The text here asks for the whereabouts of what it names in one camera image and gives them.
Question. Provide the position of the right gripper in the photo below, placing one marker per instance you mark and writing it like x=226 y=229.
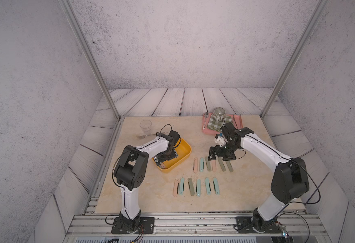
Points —
x=218 y=154

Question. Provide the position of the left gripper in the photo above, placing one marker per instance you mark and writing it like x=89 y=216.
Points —
x=159 y=159

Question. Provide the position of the pink folding fruit knife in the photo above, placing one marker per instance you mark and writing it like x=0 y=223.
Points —
x=196 y=165

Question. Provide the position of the teal folding fruit knife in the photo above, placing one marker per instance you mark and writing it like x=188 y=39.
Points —
x=181 y=186

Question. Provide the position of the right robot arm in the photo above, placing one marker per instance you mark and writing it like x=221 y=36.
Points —
x=290 y=178

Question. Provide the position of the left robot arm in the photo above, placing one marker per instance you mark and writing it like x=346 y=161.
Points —
x=130 y=171

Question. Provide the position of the yellow plastic storage box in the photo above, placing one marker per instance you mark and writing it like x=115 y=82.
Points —
x=183 y=150

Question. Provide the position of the green checkered cloth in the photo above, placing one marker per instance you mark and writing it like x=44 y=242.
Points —
x=214 y=125

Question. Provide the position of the pink plastic tray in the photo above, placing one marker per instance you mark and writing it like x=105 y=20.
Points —
x=208 y=131

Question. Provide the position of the clear plastic cup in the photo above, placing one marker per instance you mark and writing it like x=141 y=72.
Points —
x=146 y=126

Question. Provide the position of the striped ceramic cup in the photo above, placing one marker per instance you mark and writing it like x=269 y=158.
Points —
x=219 y=114

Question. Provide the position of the wooden handled spoon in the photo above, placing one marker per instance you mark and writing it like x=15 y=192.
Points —
x=144 y=136

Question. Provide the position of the pink handled spoon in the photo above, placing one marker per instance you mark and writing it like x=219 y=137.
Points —
x=205 y=116

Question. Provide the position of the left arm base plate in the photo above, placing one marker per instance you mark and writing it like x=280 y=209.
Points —
x=144 y=225

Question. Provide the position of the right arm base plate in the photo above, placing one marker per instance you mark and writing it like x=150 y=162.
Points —
x=251 y=224

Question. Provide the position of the aluminium rail base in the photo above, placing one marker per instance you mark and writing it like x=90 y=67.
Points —
x=218 y=227

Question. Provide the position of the left aluminium frame post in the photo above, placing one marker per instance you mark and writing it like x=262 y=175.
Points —
x=76 y=28

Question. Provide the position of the aluminium frame post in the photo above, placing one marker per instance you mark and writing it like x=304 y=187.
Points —
x=76 y=28
x=305 y=36

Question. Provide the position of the right aluminium frame post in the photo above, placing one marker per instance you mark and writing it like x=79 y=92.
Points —
x=305 y=36

